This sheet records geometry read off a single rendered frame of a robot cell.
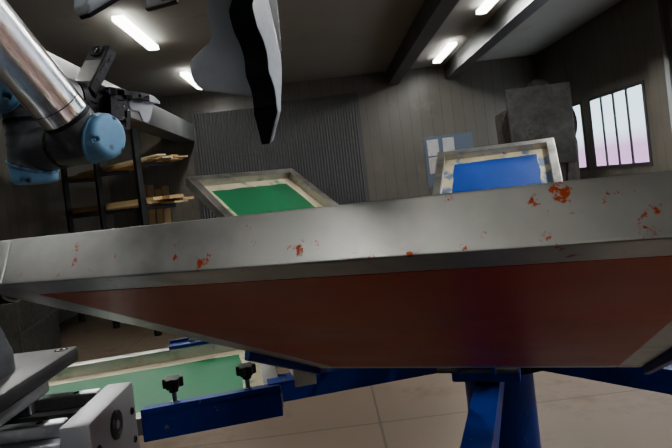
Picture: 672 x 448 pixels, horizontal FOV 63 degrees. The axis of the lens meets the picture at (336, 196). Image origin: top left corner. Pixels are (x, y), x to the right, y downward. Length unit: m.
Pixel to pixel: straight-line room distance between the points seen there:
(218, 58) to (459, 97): 10.39
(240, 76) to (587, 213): 0.22
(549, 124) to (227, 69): 8.28
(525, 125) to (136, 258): 8.19
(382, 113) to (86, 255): 10.04
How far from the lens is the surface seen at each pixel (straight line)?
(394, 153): 10.38
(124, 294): 0.50
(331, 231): 0.35
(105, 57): 1.20
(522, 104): 8.53
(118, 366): 1.90
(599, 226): 0.33
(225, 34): 0.36
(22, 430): 0.74
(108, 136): 0.94
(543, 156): 2.92
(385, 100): 10.46
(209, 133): 10.47
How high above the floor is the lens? 1.43
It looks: 1 degrees down
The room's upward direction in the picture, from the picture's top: 7 degrees counter-clockwise
